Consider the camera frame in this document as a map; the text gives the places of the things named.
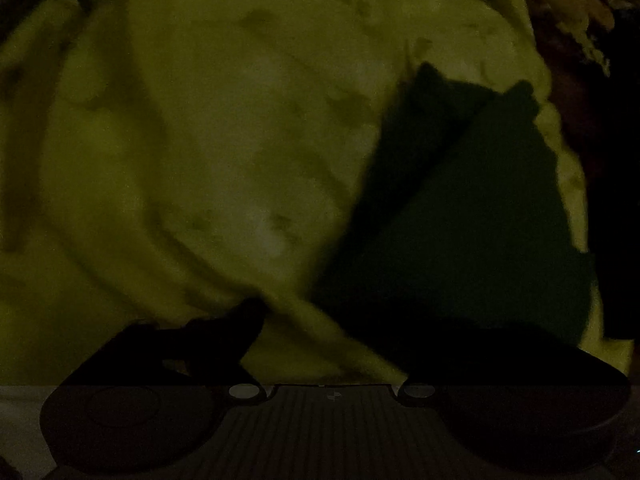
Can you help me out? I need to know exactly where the black cloth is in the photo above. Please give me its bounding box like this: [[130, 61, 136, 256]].
[[582, 5, 640, 342]]

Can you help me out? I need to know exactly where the yellow-green patterned blanket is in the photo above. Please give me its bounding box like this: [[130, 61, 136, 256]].
[[0, 0, 617, 387]]

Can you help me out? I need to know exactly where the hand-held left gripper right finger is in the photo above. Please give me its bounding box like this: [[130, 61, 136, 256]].
[[402, 325, 630, 387]]

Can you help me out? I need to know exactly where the floral patterned cloth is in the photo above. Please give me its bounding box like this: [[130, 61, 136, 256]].
[[519, 0, 617, 77]]

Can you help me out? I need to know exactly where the dark green small garment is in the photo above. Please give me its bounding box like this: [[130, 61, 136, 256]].
[[314, 62, 599, 357]]

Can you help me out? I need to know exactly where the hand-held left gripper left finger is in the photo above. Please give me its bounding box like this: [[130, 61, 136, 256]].
[[60, 297, 267, 387]]

